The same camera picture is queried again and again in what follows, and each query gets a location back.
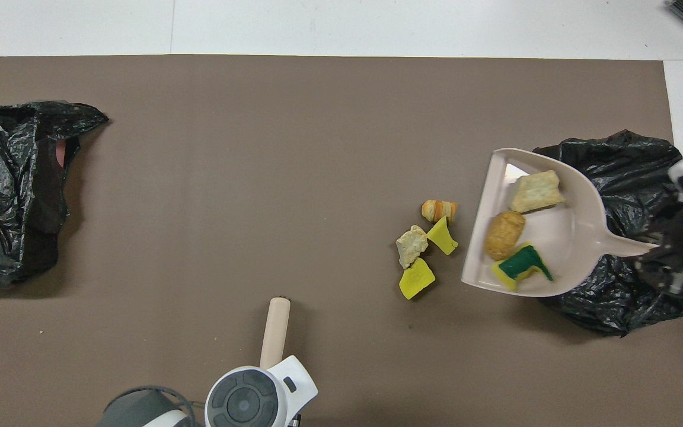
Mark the orange croissant piece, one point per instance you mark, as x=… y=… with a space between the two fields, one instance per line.
x=439 y=210

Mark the brown table mat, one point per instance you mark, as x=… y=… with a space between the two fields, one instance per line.
x=258 y=178

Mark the pale bread chunk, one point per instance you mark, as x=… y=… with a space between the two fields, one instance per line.
x=536 y=191

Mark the brown bread nugget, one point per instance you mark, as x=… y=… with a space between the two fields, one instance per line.
x=504 y=234

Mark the beige brush with black bristles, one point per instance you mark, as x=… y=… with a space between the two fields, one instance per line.
x=275 y=332

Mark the beige plastic dustpan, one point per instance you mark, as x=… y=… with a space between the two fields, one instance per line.
x=561 y=237

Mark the pink bin under bag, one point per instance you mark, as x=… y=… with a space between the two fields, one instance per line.
x=60 y=155

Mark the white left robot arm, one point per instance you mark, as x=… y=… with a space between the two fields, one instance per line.
x=241 y=403

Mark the pointed yellow sponge piece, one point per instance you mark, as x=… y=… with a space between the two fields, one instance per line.
x=442 y=236

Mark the yellow and green sponge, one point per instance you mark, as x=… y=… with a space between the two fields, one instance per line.
x=522 y=265

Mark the broad yellow sponge piece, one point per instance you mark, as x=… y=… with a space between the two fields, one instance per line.
x=417 y=279

